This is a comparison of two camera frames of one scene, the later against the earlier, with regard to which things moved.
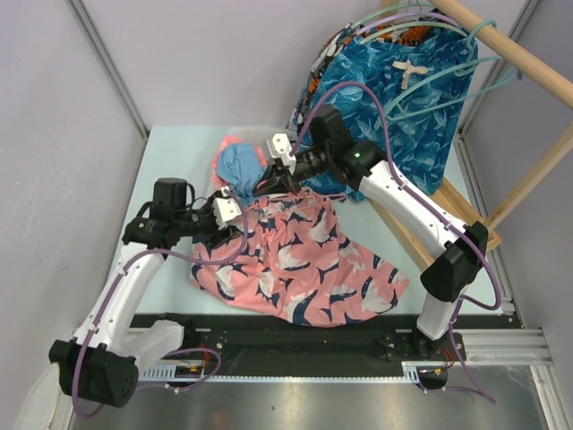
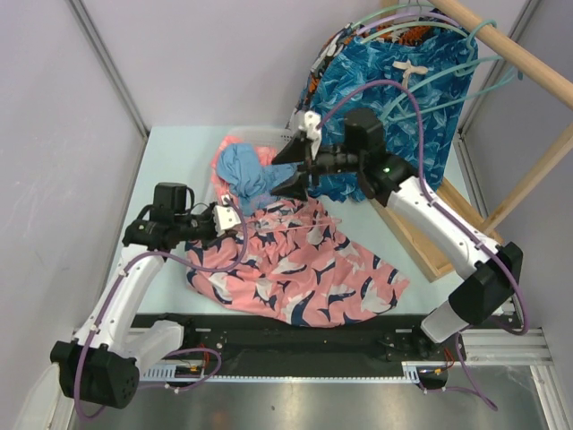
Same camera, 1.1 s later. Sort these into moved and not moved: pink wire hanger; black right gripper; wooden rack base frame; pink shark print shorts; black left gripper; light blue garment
Moved: pink wire hanger; black right gripper
Not moved: black left gripper; light blue garment; pink shark print shorts; wooden rack base frame
